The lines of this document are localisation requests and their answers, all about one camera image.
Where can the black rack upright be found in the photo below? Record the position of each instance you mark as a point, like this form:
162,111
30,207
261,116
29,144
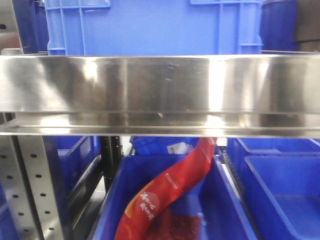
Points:
111,155

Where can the red snack packet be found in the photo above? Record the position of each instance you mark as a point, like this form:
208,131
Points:
164,189

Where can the perforated steel upright post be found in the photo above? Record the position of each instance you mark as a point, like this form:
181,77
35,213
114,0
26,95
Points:
31,177

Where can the stainless steel shelf rail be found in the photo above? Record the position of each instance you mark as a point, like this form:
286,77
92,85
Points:
208,95

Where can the blue bin centre lower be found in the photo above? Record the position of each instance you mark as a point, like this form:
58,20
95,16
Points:
209,211

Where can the blue bin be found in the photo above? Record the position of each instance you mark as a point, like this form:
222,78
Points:
209,211
279,179
75,154

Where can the blue bin right lower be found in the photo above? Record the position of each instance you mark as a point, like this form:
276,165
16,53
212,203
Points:
279,179

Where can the blue bin left lower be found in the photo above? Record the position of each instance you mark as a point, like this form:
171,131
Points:
75,154

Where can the large blue crate on shelf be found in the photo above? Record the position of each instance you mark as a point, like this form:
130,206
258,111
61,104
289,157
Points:
153,27

